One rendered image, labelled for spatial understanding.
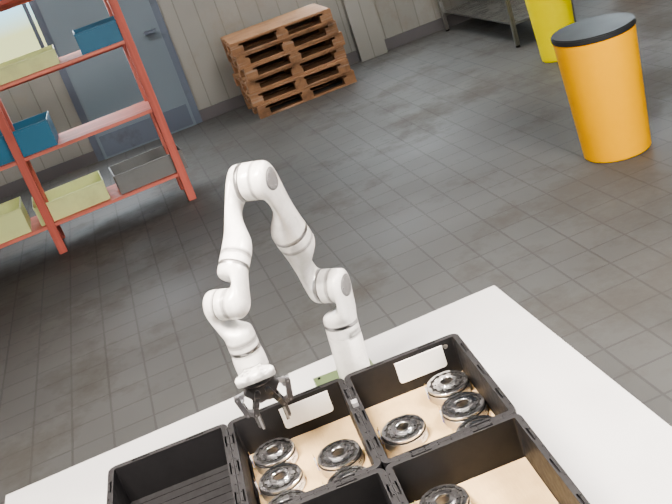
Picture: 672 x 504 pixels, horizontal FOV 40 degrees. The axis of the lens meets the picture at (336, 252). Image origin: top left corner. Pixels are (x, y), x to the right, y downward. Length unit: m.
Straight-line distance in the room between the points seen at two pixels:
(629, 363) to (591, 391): 1.36
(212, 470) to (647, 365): 1.93
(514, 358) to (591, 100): 3.05
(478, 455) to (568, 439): 0.34
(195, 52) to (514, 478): 8.15
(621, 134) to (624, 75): 0.34
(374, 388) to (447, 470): 0.40
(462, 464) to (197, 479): 0.69
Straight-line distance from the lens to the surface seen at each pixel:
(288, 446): 2.23
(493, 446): 1.98
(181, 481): 2.34
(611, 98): 5.43
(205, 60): 9.77
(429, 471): 1.96
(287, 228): 2.23
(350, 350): 2.49
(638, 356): 3.77
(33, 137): 7.17
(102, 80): 9.66
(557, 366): 2.50
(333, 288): 2.40
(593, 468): 2.16
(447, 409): 2.16
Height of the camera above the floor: 2.05
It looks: 22 degrees down
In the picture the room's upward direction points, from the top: 19 degrees counter-clockwise
